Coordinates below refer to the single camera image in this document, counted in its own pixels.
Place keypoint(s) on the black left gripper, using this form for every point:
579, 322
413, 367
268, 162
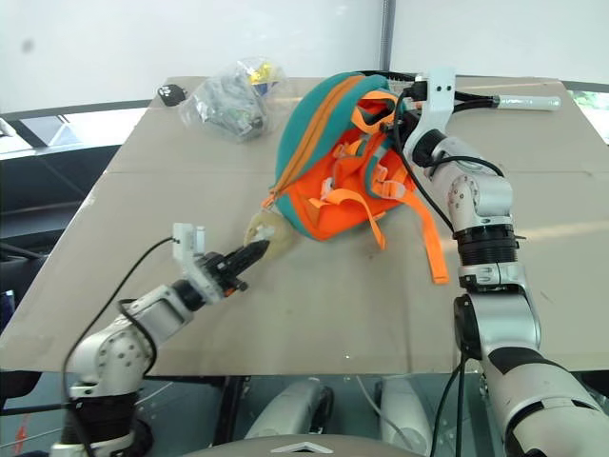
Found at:
223, 276

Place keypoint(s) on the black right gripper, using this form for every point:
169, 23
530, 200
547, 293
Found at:
409, 121

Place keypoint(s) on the beige soft pouch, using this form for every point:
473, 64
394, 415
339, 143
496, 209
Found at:
280, 240

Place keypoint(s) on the orange and teal backpack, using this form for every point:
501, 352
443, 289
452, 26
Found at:
328, 190

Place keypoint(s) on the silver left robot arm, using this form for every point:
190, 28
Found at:
119, 343

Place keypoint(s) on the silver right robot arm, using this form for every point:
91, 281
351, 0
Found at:
495, 328

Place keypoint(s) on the grey metal pole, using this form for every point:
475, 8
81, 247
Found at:
388, 33

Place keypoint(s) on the brown cardboard table cover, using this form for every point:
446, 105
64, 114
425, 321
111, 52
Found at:
333, 309

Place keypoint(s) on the clear plastic bag with items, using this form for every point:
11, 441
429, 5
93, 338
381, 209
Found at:
228, 107

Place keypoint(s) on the silver robot leg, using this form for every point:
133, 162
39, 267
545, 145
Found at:
295, 409
404, 409

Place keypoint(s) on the small black white gadget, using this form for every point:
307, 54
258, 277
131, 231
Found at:
170, 94

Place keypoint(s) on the grey robot torso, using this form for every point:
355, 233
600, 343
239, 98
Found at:
304, 447

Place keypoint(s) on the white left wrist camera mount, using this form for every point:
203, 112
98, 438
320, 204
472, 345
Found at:
190, 247

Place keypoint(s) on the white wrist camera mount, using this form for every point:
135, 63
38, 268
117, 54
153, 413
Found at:
438, 95
190, 247

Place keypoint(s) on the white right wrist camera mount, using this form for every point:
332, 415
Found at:
438, 95

